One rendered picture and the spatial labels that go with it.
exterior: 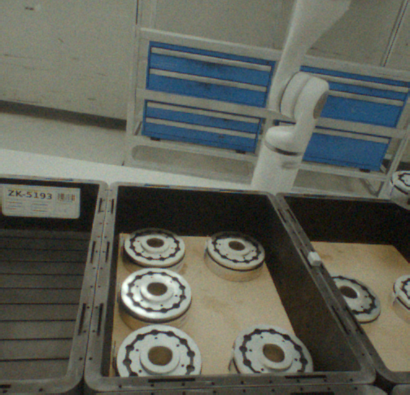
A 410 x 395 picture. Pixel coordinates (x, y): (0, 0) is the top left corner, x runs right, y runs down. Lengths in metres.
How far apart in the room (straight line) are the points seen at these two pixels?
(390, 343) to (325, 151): 2.04
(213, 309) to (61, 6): 3.00
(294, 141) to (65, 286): 0.51
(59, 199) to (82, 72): 2.77
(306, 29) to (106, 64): 2.69
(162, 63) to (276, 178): 1.63
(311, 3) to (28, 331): 0.68
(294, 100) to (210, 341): 0.48
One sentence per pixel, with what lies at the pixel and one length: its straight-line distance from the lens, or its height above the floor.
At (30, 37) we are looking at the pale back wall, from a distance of 3.54.
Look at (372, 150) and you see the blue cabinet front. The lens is 2.75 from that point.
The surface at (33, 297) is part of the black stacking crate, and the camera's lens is 0.65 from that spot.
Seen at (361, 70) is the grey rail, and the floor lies 0.91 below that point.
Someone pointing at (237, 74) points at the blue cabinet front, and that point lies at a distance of 2.43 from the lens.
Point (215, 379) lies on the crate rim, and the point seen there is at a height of 0.93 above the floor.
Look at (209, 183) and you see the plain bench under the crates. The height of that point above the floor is 0.70.
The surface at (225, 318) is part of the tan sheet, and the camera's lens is 0.63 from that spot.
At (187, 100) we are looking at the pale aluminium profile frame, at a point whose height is 0.59.
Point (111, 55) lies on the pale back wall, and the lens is 3.37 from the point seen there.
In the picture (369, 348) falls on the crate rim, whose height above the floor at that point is 0.93.
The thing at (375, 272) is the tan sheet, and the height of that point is 0.83.
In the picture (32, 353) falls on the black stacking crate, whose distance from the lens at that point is 0.59.
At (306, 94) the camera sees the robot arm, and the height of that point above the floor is 1.09.
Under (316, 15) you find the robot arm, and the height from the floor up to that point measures 1.23.
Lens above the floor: 1.27
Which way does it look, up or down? 28 degrees down
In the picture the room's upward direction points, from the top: 10 degrees clockwise
